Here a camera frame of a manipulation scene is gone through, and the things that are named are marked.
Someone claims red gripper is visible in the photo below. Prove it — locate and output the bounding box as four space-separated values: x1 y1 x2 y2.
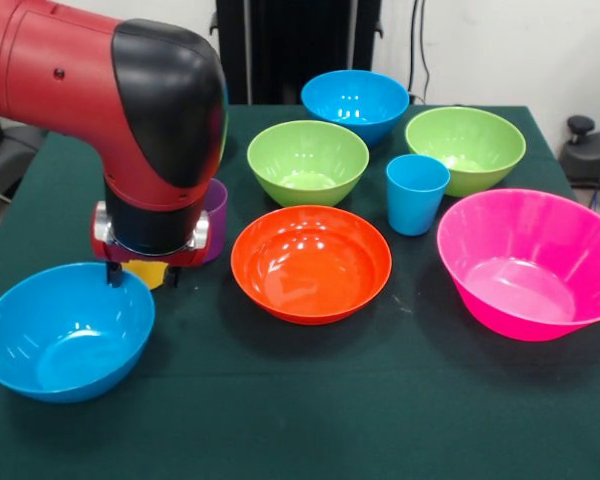
90 199 212 290

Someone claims yellow cup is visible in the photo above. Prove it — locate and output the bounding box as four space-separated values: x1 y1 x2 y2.
123 258 167 292

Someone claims purple cup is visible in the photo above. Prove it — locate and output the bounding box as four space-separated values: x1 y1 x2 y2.
198 177 229 265

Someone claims light blue bowl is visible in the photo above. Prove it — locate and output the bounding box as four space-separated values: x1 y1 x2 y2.
300 69 411 148
0 261 157 405

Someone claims orange bowl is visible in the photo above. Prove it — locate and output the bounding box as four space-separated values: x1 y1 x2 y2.
230 204 393 326

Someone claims green bowl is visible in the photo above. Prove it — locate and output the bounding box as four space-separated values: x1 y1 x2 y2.
246 119 370 208
404 106 527 198

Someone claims dark green table cloth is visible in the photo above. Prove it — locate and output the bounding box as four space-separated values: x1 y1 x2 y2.
0 102 600 480

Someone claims light blue cup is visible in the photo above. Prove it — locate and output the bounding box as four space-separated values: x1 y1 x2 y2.
385 154 451 237

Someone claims pink bowl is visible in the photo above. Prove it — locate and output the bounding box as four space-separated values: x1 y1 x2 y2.
436 188 600 343

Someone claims black pedestal leg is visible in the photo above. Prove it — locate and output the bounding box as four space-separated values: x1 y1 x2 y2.
0 124 46 201
558 115 600 189

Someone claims black wall cable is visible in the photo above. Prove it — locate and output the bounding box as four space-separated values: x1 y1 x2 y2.
408 0 432 104

